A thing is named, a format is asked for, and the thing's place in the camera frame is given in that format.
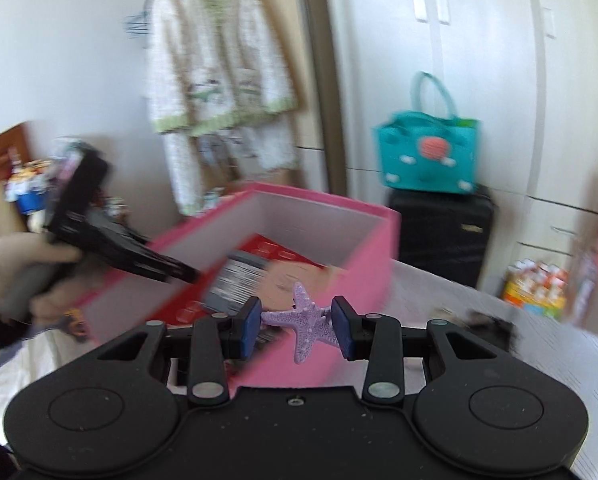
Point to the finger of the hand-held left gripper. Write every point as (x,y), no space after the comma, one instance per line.
(179,267)
(151,271)

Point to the cream fleece pajamas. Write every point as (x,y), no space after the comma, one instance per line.
(214,60)

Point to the grey barcode box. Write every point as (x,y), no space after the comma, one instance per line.
(236,282)

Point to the person's left hand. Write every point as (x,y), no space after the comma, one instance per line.
(19,252)

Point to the black suitcase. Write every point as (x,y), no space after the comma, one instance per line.
(439,235)

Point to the red press-on nail card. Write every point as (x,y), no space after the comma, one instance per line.
(274,250)

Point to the purple starfish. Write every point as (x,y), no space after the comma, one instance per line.
(304,325)

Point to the white wardrobe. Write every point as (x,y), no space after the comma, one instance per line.
(504,85)

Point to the blue flower bucket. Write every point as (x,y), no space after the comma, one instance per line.
(29,197)

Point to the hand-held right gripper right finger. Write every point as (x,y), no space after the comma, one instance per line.
(343,327)

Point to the colourful drink carton box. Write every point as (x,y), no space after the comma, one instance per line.
(534,290)

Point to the clear plastic bag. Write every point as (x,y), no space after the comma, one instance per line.
(583,285)

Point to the teal knitted handbag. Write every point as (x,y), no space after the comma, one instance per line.
(424,155)

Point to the round pink case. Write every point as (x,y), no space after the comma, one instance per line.
(289,280)

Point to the pink cardboard box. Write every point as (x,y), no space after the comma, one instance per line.
(369,260)

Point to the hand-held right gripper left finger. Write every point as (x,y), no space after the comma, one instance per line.
(251,327)

